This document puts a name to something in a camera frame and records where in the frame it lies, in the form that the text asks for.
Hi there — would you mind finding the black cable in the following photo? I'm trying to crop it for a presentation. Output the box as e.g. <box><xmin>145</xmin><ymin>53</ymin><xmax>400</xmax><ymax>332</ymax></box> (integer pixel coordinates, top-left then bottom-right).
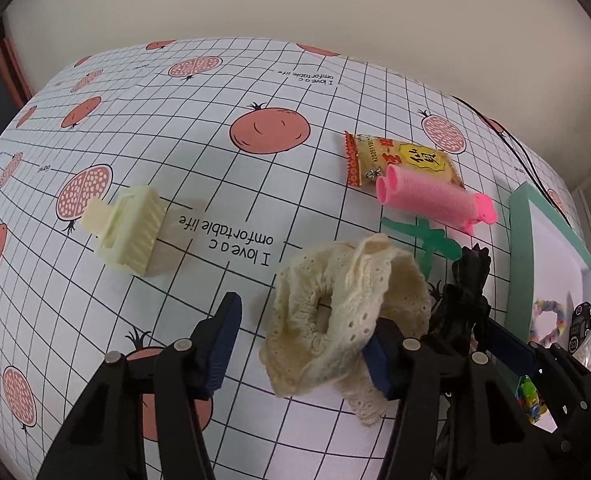
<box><xmin>449</xmin><ymin>94</ymin><xmax>574</xmax><ymax>226</ymax></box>

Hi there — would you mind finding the mint green shallow box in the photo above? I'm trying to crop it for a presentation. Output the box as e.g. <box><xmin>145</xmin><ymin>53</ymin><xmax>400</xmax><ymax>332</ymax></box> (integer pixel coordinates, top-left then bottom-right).
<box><xmin>505</xmin><ymin>182</ymin><xmax>591</xmax><ymax>347</ymax></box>

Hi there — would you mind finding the grid pomegranate print tablecloth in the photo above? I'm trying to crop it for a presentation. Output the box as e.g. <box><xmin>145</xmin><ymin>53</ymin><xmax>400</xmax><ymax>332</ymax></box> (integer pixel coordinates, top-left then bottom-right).
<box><xmin>0</xmin><ymin>38</ymin><xmax>579</xmax><ymax>479</ymax></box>

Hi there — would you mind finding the pastel rainbow twisted hair tie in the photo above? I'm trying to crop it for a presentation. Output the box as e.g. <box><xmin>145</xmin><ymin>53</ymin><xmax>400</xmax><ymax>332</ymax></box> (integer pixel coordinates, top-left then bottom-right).
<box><xmin>529</xmin><ymin>299</ymin><xmax>570</xmax><ymax>347</ymax></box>

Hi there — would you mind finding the colourful small toy block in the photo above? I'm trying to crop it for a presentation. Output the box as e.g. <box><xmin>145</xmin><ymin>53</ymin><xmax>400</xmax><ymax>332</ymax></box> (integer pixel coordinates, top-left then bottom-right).
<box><xmin>517</xmin><ymin>375</ymin><xmax>547</xmax><ymax>424</ymax></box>

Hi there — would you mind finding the pink double hair roller clip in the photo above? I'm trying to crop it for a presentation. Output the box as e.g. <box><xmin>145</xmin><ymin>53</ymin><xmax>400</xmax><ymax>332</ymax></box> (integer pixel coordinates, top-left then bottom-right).
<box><xmin>376</xmin><ymin>165</ymin><xmax>498</xmax><ymax>235</ymax></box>

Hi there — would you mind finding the cream claw hair clip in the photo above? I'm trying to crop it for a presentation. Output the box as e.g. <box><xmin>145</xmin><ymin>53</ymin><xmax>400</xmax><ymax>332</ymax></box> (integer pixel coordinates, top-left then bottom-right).
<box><xmin>80</xmin><ymin>185</ymin><xmax>166</xmax><ymax>276</ymax></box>

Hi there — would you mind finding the yellow orange snack packet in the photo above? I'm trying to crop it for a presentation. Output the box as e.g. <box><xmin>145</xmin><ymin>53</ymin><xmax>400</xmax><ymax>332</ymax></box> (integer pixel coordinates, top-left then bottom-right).
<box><xmin>344</xmin><ymin>132</ymin><xmax>465</xmax><ymax>188</ymax></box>

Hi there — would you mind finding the black claw hair clip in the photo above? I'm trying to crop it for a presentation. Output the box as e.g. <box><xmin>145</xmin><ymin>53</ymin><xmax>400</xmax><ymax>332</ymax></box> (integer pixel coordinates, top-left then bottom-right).
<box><xmin>423</xmin><ymin>244</ymin><xmax>492</xmax><ymax>356</ymax></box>

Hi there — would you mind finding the black toy car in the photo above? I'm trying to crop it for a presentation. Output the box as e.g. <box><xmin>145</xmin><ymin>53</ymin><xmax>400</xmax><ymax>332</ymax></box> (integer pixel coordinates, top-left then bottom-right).
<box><xmin>568</xmin><ymin>301</ymin><xmax>591</xmax><ymax>354</ymax></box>

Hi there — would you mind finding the cream lace scrunchie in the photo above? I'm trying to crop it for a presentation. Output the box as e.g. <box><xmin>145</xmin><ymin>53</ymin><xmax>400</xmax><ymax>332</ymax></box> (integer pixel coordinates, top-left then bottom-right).
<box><xmin>260</xmin><ymin>234</ymin><xmax>431</xmax><ymax>426</ymax></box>

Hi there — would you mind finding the green plastic toy figure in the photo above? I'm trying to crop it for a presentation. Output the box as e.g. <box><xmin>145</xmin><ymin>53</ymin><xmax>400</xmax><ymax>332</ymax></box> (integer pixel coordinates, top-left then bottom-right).
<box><xmin>381</xmin><ymin>217</ymin><xmax>463</xmax><ymax>278</ymax></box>

